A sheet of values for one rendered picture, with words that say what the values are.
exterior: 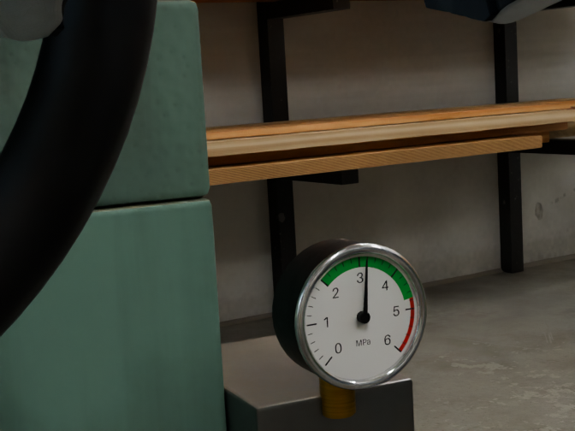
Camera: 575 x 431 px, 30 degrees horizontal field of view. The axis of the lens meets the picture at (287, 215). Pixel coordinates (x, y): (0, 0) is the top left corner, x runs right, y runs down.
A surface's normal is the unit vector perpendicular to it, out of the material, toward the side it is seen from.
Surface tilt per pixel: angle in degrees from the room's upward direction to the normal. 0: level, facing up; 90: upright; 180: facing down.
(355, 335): 90
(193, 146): 90
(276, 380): 0
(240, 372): 0
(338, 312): 90
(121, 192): 90
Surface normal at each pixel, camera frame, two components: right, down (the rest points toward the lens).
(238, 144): 0.54, 0.09
